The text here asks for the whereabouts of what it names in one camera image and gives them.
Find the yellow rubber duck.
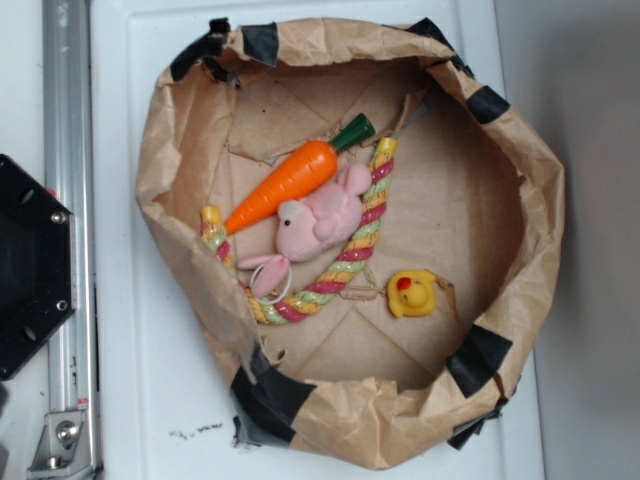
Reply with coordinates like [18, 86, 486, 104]
[386, 270, 437, 318]

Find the pink plush bunny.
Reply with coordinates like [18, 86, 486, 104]
[238, 164, 373, 297]

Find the orange plastic carrot toy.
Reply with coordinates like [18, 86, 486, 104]
[224, 113, 375, 235]

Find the brown paper bag bowl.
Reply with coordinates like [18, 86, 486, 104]
[136, 19, 564, 469]

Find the multicolour twisted rope toy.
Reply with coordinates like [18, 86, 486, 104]
[199, 137, 398, 325]

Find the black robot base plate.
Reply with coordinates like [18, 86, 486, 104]
[1, 155, 75, 381]

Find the metal corner bracket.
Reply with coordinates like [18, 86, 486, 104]
[26, 410, 91, 479]

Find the aluminium extrusion rail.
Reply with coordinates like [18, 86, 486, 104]
[27, 0, 101, 480]

